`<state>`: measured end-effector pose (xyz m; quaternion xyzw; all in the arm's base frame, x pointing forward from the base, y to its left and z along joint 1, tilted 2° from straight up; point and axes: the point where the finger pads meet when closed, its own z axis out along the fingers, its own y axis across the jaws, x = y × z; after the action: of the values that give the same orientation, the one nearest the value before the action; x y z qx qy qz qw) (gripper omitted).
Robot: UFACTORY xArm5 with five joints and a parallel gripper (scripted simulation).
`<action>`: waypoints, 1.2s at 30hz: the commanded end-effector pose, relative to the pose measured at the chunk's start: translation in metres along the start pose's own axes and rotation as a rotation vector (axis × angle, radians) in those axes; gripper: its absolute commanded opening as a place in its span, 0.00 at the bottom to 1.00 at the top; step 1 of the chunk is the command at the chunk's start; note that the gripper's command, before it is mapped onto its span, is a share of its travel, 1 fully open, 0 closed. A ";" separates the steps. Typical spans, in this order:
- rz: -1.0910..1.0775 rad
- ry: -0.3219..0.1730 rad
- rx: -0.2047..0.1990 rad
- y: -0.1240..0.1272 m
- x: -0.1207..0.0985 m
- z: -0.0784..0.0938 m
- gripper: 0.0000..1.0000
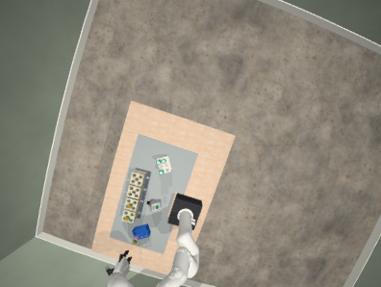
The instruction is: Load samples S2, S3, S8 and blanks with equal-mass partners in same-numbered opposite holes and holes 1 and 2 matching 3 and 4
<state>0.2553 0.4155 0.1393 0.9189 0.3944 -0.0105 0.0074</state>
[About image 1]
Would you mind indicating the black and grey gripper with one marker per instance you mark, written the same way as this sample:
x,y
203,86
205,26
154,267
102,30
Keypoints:
x,y
123,266

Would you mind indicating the blue tube rack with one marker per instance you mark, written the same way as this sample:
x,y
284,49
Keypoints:
x,y
140,232

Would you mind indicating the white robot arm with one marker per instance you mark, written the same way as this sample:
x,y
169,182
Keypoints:
x,y
186,259

